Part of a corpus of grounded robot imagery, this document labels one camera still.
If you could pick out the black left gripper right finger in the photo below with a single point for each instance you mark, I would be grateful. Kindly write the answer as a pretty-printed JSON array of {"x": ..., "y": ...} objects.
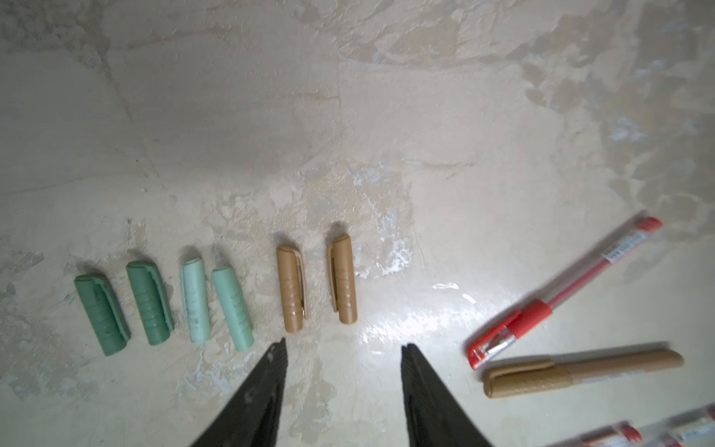
[{"x": 434, "y": 417}]

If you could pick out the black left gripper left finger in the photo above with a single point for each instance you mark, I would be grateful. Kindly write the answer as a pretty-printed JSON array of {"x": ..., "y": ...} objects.
[{"x": 251, "y": 417}]

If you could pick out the brown marker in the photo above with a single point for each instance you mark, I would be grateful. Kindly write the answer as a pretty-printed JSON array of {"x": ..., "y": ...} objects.
[{"x": 541, "y": 376}]

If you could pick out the red gel pen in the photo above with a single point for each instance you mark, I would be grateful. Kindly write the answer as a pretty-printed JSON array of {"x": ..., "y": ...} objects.
[
  {"x": 682, "y": 429},
  {"x": 504, "y": 330},
  {"x": 612, "y": 436}
]

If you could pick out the light green marker cap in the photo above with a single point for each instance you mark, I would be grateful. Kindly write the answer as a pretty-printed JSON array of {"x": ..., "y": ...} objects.
[
  {"x": 237, "y": 316},
  {"x": 194, "y": 294}
]

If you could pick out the dark green pen cap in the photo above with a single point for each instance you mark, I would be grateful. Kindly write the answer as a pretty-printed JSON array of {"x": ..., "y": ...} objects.
[
  {"x": 152, "y": 301},
  {"x": 104, "y": 312}
]

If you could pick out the brown marker cap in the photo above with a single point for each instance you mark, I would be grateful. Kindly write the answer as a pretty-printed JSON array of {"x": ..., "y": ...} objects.
[
  {"x": 292, "y": 284},
  {"x": 342, "y": 279}
]

